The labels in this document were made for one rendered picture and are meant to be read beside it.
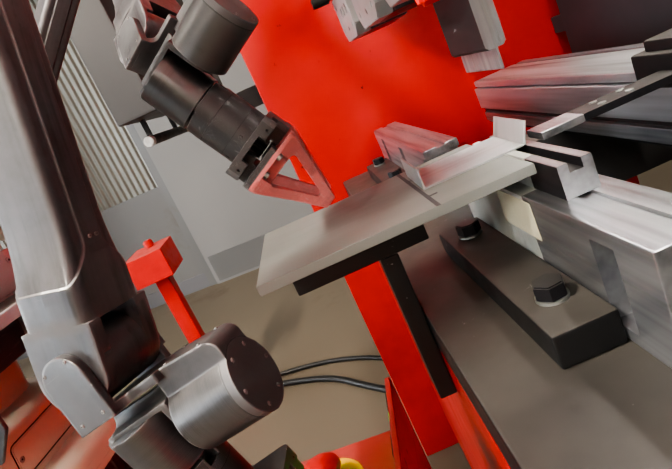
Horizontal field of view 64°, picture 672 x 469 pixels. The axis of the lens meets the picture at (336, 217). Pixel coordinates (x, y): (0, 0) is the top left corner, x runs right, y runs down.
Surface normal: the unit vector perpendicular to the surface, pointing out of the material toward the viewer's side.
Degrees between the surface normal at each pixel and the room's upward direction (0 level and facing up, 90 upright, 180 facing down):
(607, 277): 90
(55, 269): 70
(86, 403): 82
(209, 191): 90
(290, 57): 90
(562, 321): 0
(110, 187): 90
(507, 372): 0
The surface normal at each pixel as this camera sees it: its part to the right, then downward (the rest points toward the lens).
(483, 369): -0.40, -0.88
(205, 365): -0.22, 0.20
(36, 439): 0.96, -0.24
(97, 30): 0.04, 0.25
